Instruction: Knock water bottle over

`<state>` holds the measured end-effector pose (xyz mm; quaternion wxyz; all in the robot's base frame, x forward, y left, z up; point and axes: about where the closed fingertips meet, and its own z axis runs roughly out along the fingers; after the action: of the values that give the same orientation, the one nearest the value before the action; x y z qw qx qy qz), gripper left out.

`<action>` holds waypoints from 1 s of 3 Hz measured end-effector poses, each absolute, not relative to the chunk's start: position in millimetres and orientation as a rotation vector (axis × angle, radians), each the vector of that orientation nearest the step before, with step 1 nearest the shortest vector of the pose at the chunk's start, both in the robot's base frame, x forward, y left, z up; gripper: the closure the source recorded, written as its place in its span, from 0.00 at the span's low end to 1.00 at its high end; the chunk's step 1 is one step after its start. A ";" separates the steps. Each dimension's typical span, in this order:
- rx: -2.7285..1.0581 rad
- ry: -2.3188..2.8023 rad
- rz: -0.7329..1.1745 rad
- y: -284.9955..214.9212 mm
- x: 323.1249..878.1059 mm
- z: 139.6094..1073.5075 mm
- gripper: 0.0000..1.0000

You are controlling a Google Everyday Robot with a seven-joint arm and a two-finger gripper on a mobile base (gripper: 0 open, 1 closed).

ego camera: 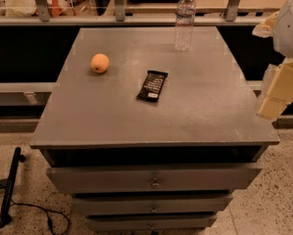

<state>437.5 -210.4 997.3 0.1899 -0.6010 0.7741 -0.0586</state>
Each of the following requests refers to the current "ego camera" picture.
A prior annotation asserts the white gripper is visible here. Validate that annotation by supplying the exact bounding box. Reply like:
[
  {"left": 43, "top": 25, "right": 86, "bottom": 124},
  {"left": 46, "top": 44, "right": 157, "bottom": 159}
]
[{"left": 252, "top": 0, "right": 293, "bottom": 120}]

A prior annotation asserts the clear plastic water bottle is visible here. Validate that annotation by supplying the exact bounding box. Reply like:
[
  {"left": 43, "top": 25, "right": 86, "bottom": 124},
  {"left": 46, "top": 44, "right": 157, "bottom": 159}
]
[{"left": 174, "top": 0, "right": 196, "bottom": 52}]

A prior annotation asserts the black snack bar wrapper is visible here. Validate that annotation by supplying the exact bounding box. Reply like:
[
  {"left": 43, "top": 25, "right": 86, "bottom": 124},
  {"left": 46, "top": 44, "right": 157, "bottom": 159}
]
[{"left": 136, "top": 70, "right": 169, "bottom": 102}]

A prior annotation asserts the grey drawer cabinet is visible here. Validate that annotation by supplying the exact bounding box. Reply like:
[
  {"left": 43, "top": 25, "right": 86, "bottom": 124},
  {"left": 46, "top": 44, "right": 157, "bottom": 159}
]
[{"left": 29, "top": 25, "right": 281, "bottom": 232}]

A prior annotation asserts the middle grey drawer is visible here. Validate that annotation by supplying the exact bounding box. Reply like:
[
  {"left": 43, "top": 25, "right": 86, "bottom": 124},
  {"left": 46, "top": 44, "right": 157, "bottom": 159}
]
[{"left": 73, "top": 194, "right": 232, "bottom": 215}]

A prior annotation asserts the grey drawer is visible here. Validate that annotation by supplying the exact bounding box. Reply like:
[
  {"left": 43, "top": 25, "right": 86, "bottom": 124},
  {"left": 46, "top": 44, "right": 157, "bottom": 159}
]
[
  {"left": 47, "top": 164, "right": 261, "bottom": 194},
  {"left": 87, "top": 213, "right": 217, "bottom": 231},
  {"left": 73, "top": 194, "right": 232, "bottom": 215}
]

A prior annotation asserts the orange fruit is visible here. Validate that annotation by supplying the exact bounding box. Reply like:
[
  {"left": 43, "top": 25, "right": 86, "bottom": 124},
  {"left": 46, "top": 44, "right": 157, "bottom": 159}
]
[{"left": 90, "top": 54, "right": 110, "bottom": 73}]

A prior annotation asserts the bottom grey drawer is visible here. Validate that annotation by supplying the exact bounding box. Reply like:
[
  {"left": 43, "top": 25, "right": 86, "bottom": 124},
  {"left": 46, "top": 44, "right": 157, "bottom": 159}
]
[{"left": 87, "top": 213, "right": 217, "bottom": 231}]

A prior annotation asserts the top grey drawer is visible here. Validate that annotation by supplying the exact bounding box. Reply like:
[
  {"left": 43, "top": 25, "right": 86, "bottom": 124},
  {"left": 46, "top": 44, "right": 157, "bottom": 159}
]
[{"left": 47, "top": 164, "right": 261, "bottom": 194}]

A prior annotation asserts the grey metal railing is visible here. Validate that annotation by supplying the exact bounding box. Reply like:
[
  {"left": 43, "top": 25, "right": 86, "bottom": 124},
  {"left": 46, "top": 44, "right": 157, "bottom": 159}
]
[{"left": 0, "top": 0, "right": 293, "bottom": 27}]

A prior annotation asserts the black stand leg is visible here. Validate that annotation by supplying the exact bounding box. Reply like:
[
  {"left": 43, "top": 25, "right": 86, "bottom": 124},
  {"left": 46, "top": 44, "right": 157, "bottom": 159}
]
[{"left": 0, "top": 147, "right": 25, "bottom": 228}]

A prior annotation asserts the black floor cable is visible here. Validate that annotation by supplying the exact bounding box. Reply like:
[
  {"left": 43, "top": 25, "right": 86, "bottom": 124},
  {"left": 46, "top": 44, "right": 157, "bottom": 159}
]
[{"left": 0, "top": 176, "right": 71, "bottom": 235}]

